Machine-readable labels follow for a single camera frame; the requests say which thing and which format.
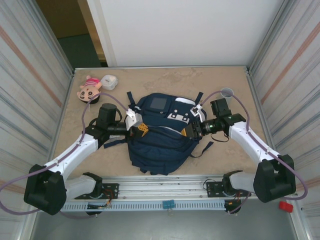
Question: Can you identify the grey cup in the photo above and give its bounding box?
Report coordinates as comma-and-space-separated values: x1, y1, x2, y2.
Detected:
220, 87, 235, 105

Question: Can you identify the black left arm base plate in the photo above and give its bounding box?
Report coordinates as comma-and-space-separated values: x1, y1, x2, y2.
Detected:
74, 183, 120, 200

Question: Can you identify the plush doll with pink hat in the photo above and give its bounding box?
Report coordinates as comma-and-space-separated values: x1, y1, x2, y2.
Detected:
77, 75, 103, 105

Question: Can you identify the navy blue backpack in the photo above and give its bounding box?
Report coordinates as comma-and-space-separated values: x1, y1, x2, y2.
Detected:
103, 91, 215, 177

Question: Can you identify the small white plastic case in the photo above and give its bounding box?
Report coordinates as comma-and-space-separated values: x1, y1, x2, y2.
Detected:
100, 74, 118, 91

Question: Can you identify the red plastic block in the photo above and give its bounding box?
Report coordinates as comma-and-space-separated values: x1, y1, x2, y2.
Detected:
279, 201, 294, 213

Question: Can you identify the slotted grey cable tray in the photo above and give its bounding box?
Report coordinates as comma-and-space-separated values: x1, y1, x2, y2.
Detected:
62, 201, 226, 211

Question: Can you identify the aluminium mounting rail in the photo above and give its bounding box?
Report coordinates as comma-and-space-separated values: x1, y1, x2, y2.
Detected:
27, 174, 300, 201

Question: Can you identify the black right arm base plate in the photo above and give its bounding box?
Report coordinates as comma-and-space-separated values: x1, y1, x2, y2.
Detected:
204, 181, 252, 198

